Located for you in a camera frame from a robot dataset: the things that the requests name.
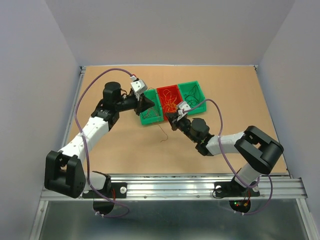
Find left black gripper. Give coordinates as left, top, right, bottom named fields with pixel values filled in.
left=115, top=92, right=155, bottom=116

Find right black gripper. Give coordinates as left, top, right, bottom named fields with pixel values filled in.
left=164, top=111, right=198, bottom=143

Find green plastic bin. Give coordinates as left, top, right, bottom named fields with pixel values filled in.
left=139, top=88, right=164, bottom=126
left=177, top=81, right=206, bottom=108

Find orange wire bundle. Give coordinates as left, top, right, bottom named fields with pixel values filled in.
left=153, top=122, right=170, bottom=144

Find red plastic bin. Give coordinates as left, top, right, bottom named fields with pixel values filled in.
left=156, top=84, right=183, bottom=121

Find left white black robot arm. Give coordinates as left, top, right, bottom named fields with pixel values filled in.
left=44, top=79, right=155, bottom=198

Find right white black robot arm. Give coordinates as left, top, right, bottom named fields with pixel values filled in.
left=166, top=113, right=284, bottom=198

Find dark wires in left bin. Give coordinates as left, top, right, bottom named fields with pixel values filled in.
left=142, top=106, right=162, bottom=121

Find dark wires in bin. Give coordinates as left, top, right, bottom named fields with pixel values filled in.
left=142, top=106, right=162, bottom=121
left=184, top=85, right=204, bottom=107

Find orange wires in red bin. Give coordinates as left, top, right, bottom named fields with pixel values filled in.
left=161, top=88, right=183, bottom=115

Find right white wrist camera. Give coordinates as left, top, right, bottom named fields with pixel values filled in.
left=177, top=101, right=192, bottom=121

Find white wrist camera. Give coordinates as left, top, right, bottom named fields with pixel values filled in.
left=130, top=74, right=148, bottom=100
left=177, top=101, right=192, bottom=121

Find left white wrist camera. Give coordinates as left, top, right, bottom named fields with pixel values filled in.
left=130, top=74, right=148, bottom=100

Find dark wires in right bin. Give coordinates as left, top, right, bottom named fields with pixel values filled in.
left=184, top=85, right=204, bottom=107

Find aluminium mounting rail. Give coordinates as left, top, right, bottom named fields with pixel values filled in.
left=39, top=173, right=308, bottom=202

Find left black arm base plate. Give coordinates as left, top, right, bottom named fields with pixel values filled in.
left=82, top=181, right=128, bottom=200

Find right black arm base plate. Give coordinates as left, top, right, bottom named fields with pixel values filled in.
left=212, top=181, right=260, bottom=199

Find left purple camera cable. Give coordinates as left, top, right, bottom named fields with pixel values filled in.
left=74, top=68, right=137, bottom=219

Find purple camera cable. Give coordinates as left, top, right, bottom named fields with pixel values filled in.
left=183, top=98, right=273, bottom=217
left=74, top=68, right=137, bottom=219

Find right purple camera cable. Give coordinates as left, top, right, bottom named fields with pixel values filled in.
left=183, top=98, right=273, bottom=217

